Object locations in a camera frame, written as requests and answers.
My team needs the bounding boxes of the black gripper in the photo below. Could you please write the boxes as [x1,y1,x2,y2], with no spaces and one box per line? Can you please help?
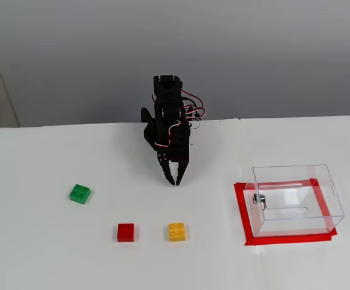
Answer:
[155,120,192,186]

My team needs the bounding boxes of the green lego brick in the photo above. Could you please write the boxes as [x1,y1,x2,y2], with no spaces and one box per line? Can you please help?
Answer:
[68,183,92,205]

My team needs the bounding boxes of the yellow lego brick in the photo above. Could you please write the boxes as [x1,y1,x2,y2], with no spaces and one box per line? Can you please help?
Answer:
[167,222,190,242]

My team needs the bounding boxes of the red lego brick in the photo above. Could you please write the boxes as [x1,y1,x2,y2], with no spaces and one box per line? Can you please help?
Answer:
[116,222,135,243]

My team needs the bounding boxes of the transparent plastic box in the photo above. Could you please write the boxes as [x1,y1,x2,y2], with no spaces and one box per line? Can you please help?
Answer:
[244,164,346,239]

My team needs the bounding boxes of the black table clamp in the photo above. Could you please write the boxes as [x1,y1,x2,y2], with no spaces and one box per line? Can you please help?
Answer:
[140,107,156,128]

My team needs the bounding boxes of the silver cam lock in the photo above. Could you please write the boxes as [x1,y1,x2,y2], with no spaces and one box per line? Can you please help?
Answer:
[251,193,268,211]

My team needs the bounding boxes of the red tape square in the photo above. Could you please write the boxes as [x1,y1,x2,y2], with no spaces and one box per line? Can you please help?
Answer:
[233,178,338,247]

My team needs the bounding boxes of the gripper servo cable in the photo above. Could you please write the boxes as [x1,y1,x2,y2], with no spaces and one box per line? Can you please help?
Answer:
[154,120,182,149]

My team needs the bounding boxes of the arm servo cable bundle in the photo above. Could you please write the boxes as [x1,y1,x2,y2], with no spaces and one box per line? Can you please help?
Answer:
[151,89,206,130]

